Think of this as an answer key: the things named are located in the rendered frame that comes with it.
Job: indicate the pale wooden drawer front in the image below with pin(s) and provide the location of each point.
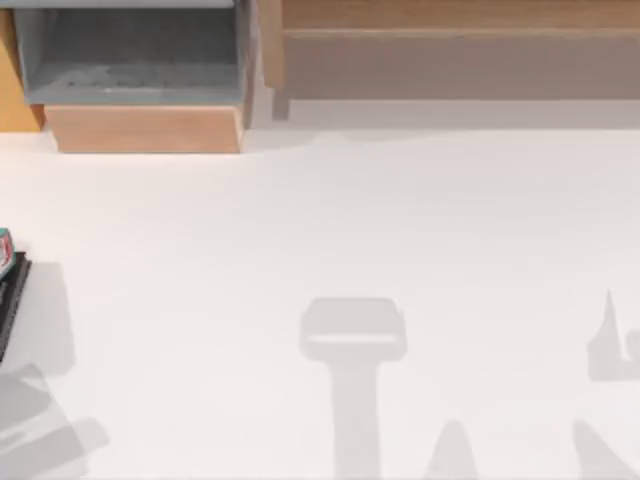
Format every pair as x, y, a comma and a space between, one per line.
145, 129

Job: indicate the open wooden shelf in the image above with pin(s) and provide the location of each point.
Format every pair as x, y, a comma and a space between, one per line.
450, 65

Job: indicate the grey pierced drawer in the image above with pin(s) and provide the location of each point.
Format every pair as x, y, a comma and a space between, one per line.
135, 55

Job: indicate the teal and red box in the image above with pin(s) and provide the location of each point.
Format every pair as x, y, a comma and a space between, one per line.
4, 250

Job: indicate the wooden cupboard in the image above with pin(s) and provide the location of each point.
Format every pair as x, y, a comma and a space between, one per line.
11, 80

